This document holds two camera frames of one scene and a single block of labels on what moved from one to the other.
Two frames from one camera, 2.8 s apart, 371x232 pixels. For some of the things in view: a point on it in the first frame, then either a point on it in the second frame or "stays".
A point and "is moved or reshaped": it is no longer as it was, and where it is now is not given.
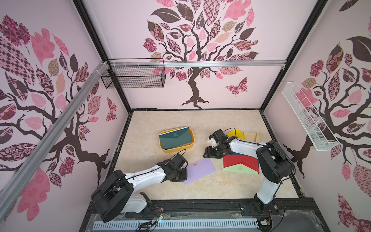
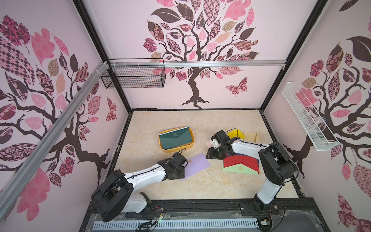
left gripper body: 179,175 stays
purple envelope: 198,167 is moved or reshaped
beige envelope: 251,137 stays
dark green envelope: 175,138 stays
